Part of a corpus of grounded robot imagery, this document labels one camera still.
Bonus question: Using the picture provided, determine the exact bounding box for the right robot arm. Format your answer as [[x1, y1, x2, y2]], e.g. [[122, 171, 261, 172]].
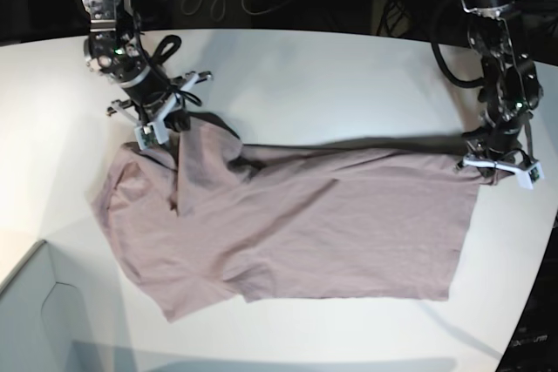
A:
[[82, 0, 212, 144]]

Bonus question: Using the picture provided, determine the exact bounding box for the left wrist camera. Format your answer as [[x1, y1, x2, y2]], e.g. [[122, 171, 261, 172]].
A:
[[516, 160, 544, 190]]

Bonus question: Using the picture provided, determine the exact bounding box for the mauve pink t-shirt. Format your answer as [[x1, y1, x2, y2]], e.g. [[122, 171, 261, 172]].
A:
[[92, 118, 502, 321]]

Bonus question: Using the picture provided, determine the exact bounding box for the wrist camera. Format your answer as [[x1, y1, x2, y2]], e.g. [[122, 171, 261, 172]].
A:
[[516, 160, 544, 190], [134, 121, 169, 150]]

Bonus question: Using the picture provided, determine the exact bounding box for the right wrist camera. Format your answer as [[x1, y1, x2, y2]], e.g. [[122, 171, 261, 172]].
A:
[[134, 121, 169, 150]]

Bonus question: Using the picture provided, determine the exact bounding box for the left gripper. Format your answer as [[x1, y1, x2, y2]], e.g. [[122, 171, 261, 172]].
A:
[[455, 125, 539, 176]]

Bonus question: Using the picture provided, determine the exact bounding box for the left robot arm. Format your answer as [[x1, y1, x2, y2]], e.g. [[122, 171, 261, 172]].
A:
[[430, 0, 544, 189]]

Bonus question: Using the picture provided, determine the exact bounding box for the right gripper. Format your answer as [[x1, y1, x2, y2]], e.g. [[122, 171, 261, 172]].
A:
[[105, 71, 214, 136]]

